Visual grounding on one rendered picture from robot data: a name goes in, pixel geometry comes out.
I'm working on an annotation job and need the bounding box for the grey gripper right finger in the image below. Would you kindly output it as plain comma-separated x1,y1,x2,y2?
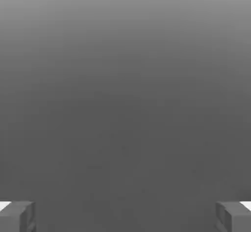
215,201,251,232

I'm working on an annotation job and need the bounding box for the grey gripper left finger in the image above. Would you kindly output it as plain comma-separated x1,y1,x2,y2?
0,201,37,232

